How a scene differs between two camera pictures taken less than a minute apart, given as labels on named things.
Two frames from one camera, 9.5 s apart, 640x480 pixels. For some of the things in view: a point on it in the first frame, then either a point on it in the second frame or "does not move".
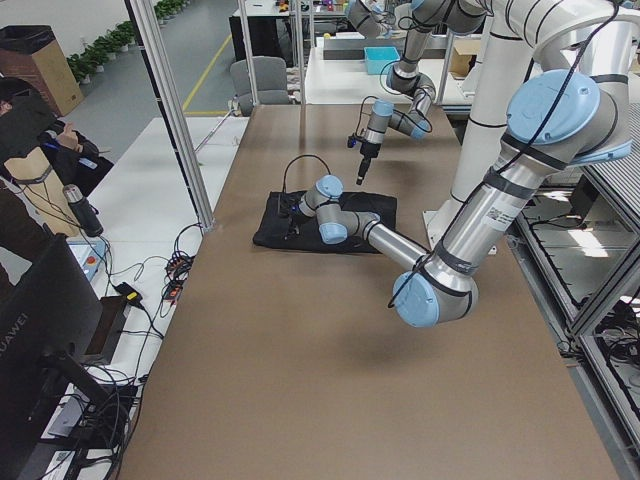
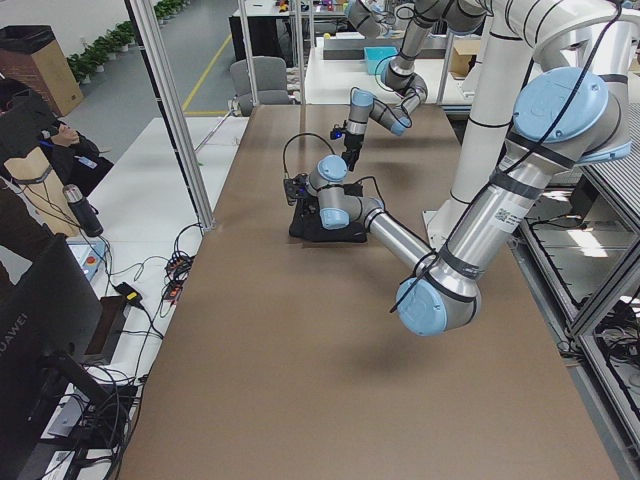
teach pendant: x=88 y=254 does not move
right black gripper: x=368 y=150 → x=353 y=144
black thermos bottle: x=85 y=214 does not move
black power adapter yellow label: x=131 y=294 does not move
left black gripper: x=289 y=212 → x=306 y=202
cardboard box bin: x=31 y=52 does not move
